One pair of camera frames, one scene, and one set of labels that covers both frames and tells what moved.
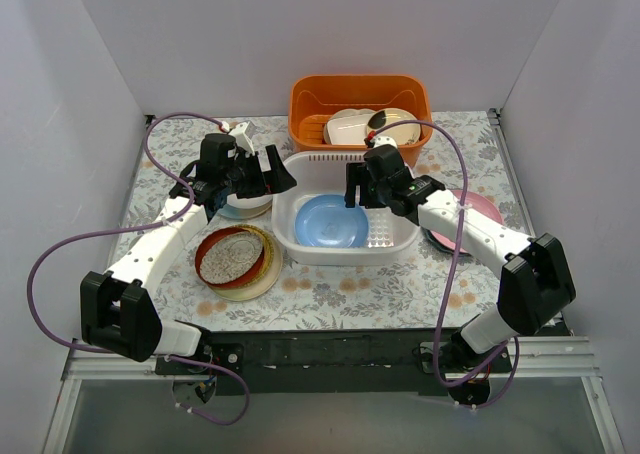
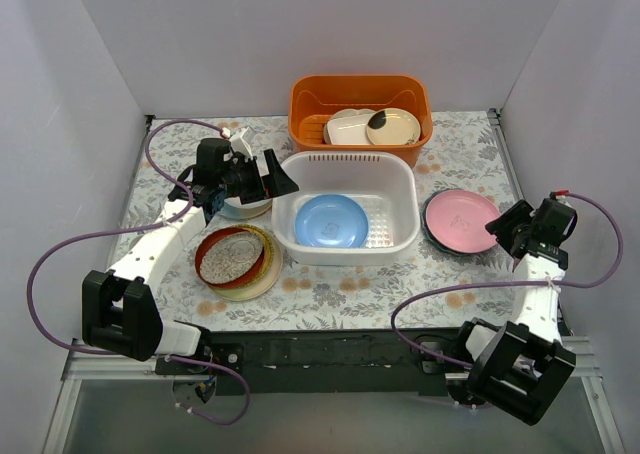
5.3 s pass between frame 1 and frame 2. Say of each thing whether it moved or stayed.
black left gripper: stayed
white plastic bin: stayed
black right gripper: moved
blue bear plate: stayed
